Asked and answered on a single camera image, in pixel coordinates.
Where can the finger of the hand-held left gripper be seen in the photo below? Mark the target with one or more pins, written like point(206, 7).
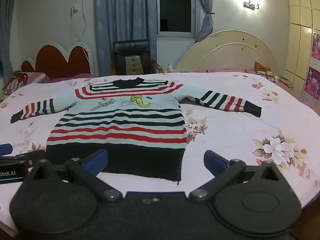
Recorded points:
point(5, 149)
point(35, 158)

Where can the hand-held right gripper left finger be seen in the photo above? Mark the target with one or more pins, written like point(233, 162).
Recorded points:
point(96, 160)

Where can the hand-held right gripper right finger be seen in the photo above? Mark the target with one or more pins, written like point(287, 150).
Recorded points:
point(215, 161)

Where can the striped knit sweater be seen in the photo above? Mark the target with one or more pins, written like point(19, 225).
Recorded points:
point(120, 120)

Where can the pink floral bed sheet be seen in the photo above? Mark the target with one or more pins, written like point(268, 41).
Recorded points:
point(237, 130)

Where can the striped pillow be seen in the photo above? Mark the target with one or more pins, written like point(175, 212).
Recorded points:
point(32, 77)

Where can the pink blanket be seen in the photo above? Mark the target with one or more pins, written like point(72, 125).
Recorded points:
point(225, 70)

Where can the red heart-shaped headboard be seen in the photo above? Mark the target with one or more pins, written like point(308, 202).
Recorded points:
point(57, 65)

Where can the orange patterned cloth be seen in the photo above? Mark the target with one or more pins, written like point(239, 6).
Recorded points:
point(261, 67)

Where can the cream round headboard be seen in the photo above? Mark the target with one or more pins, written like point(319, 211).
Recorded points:
point(225, 55)

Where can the black leather office chair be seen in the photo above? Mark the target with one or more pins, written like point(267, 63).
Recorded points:
point(130, 48)

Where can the tied grey-blue curtain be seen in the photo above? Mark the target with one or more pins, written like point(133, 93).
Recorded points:
point(206, 25)

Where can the wide grey-blue curtain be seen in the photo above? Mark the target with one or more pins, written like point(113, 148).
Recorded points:
point(117, 17)

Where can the dark window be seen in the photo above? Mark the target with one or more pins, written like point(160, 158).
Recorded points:
point(175, 5)

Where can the cream wardrobe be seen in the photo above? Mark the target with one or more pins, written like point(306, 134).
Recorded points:
point(300, 17)

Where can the grey-blue curtain at wall edge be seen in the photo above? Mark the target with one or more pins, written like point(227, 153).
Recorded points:
point(5, 30)

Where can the pink wall poster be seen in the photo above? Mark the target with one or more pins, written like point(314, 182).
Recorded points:
point(313, 81)
point(316, 46)

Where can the metal wall hook rack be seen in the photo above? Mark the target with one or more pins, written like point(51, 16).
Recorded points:
point(250, 5)

